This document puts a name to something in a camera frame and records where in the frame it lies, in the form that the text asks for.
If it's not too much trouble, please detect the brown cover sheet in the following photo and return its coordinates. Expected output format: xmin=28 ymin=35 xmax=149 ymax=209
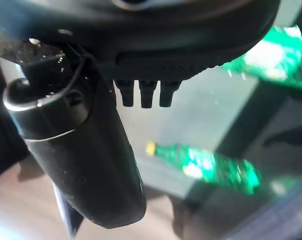
xmin=0 ymin=154 xmax=182 ymax=240

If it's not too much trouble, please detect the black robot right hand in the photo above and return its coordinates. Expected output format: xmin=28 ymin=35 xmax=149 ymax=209
xmin=0 ymin=0 xmax=282 ymax=230

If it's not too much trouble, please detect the green Sprite bottle yellow cap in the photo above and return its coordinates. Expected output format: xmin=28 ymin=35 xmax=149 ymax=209
xmin=220 ymin=24 xmax=302 ymax=95
xmin=144 ymin=141 xmax=262 ymax=196

